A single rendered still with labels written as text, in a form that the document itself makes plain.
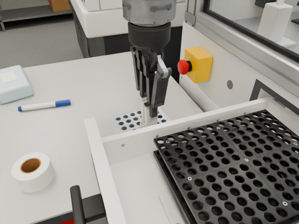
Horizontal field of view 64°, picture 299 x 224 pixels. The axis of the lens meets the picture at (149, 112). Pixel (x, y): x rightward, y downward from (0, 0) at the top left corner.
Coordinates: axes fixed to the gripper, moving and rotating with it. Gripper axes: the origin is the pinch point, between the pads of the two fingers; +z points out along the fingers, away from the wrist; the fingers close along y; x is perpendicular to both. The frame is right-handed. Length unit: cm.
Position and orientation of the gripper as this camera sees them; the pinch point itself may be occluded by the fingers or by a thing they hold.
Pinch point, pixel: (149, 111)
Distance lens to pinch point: 54.1
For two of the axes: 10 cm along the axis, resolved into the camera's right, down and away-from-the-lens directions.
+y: 4.5, 5.5, -7.0
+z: 0.0, 7.8, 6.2
